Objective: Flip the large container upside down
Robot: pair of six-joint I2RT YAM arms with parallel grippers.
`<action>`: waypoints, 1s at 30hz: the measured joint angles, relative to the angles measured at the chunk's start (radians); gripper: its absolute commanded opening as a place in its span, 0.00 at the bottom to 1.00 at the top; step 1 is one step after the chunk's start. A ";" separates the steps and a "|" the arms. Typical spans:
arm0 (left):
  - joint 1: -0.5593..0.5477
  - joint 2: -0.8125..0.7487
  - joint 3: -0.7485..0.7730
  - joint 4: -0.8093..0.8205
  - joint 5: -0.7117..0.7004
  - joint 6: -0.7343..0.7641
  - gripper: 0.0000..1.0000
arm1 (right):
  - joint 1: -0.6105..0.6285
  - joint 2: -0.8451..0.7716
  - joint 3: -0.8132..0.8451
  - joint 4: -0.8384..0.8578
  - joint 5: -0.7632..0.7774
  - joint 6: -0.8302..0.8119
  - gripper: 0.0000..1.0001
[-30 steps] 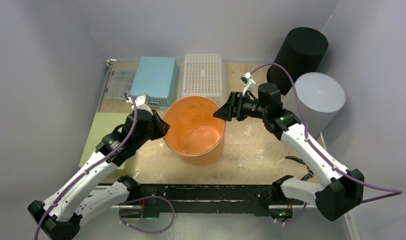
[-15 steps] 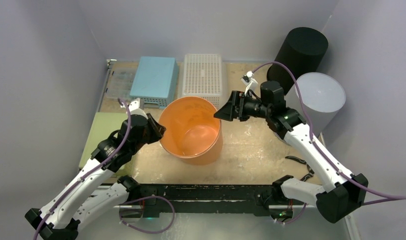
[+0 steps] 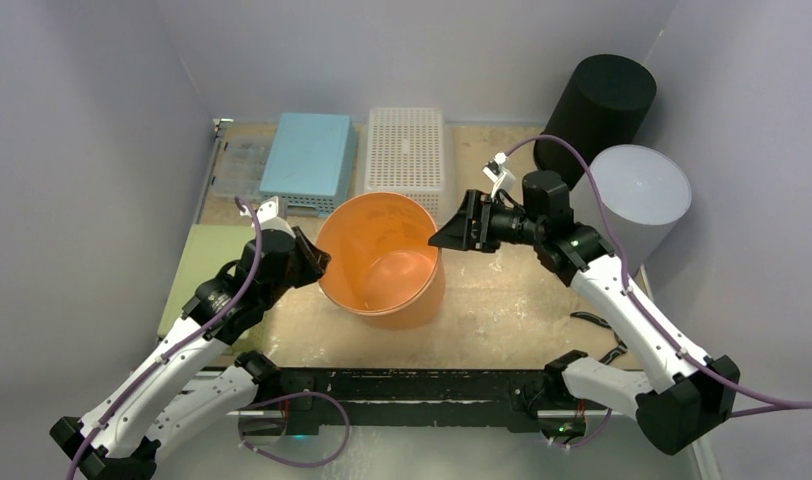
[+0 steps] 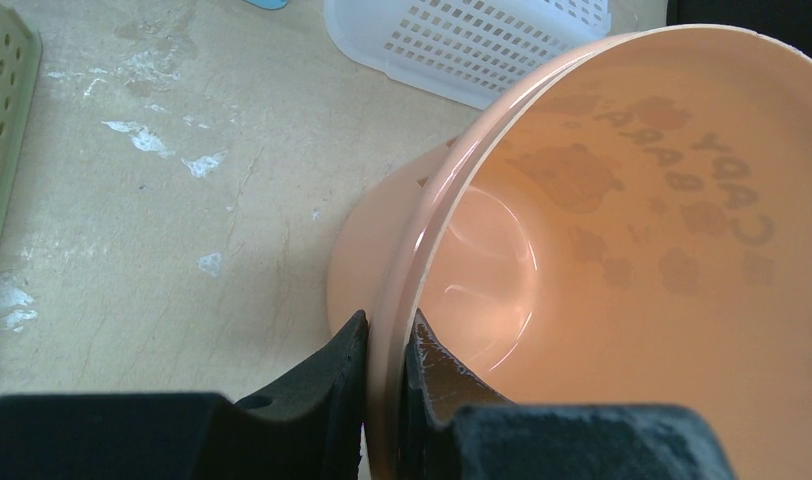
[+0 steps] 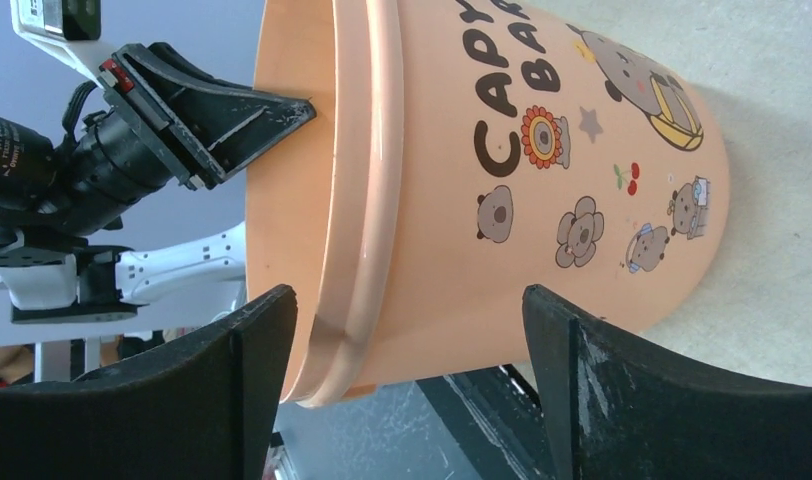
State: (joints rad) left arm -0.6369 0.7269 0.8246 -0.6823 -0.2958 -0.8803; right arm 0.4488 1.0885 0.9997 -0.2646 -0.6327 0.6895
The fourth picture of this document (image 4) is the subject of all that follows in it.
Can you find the blue perforated plastic basket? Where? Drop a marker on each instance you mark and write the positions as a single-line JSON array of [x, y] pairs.
[[270, 5]]

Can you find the white perforated plastic basket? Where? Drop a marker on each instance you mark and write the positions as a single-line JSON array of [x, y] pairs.
[[468, 51]]

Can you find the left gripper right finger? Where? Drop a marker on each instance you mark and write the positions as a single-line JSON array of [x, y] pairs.
[[454, 426]]

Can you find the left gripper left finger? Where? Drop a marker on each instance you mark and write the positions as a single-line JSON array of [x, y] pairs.
[[306, 424]]

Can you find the green perforated plastic basket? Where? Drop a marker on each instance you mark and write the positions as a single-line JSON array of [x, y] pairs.
[[20, 56]]

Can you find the orange bucket black rim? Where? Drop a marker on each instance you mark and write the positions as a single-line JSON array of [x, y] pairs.
[[630, 222]]

